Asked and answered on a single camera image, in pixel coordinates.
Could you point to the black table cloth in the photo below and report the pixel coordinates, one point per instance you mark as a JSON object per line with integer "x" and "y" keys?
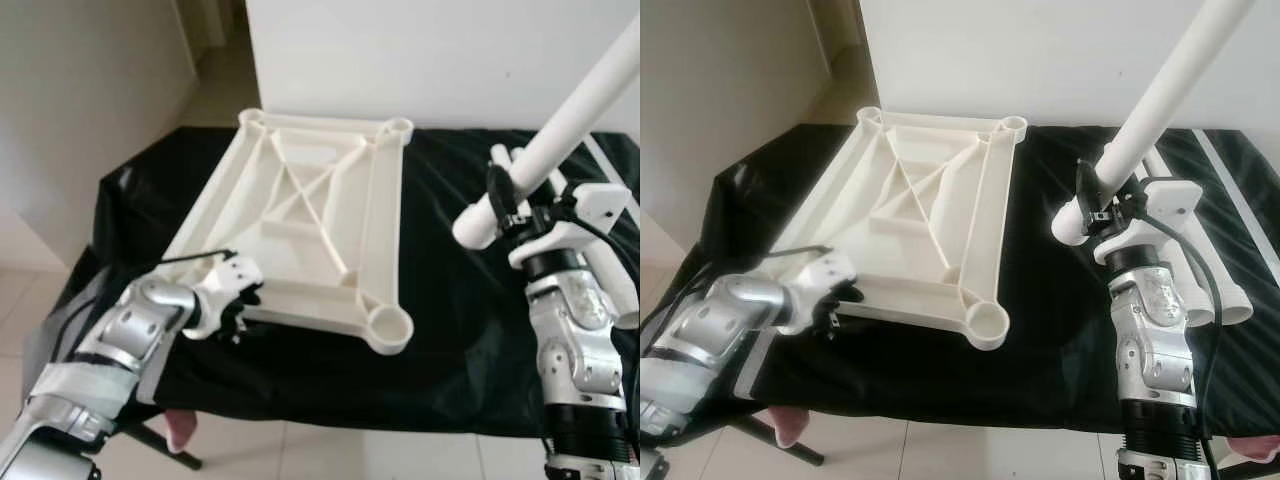
{"x": 1050, "y": 380}
{"x": 470, "y": 330}

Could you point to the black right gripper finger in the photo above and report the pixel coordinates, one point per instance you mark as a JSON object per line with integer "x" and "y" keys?
{"x": 1087, "y": 190}
{"x": 499, "y": 192}
{"x": 545, "y": 216}
{"x": 1130, "y": 214}

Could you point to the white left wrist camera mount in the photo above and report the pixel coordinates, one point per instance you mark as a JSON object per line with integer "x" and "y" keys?
{"x": 228, "y": 275}
{"x": 820, "y": 280}

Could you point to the pink soft item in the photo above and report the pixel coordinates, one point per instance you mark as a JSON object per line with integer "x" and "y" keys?
{"x": 1255, "y": 450}
{"x": 182, "y": 430}
{"x": 788, "y": 425}

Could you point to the long white flat strip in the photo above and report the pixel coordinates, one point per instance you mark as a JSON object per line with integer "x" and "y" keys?
{"x": 1235, "y": 180}
{"x": 615, "y": 165}

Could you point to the white plastic table top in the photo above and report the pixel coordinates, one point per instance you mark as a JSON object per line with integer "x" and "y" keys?
{"x": 300, "y": 250}
{"x": 900, "y": 250}

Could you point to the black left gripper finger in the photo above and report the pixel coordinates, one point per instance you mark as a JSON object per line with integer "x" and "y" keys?
{"x": 250, "y": 295}
{"x": 236, "y": 334}
{"x": 853, "y": 293}
{"x": 836, "y": 332}

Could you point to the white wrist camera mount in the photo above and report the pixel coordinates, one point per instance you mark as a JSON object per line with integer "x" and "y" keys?
{"x": 590, "y": 215}
{"x": 820, "y": 280}
{"x": 1170, "y": 205}
{"x": 228, "y": 275}

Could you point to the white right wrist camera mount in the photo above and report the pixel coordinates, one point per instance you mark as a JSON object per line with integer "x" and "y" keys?
{"x": 1170, "y": 205}
{"x": 590, "y": 215}

